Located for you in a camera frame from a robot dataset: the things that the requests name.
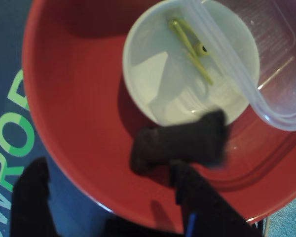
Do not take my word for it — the red bowl with black outside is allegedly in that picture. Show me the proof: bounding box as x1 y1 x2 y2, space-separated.
21 0 296 234

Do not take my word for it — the grey mat with WOWROBO print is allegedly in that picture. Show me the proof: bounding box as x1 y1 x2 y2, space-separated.
0 0 119 237

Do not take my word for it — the yellow clothespin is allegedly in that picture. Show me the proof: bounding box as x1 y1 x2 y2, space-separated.
168 19 214 86

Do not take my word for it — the small white round bowl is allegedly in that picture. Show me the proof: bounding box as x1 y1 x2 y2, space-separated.
122 0 261 126

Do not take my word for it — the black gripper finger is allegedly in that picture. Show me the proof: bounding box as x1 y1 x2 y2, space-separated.
11 157 60 237
169 159 259 237

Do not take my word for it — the clear square plastic container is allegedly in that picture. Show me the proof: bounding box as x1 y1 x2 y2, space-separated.
185 0 296 131

